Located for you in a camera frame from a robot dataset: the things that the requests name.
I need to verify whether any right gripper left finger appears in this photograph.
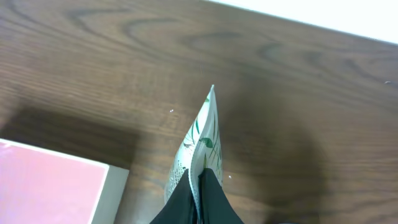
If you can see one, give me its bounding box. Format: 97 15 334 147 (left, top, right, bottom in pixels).
150 169 197 224

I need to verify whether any white conditioner tube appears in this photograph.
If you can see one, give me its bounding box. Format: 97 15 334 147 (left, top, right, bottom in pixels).
164 86 223 203

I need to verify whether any white box pink interior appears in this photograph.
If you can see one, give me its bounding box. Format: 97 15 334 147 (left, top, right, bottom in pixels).
1 139 129 224

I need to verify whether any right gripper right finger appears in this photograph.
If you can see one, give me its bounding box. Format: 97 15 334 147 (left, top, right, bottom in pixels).
199 168 243 224

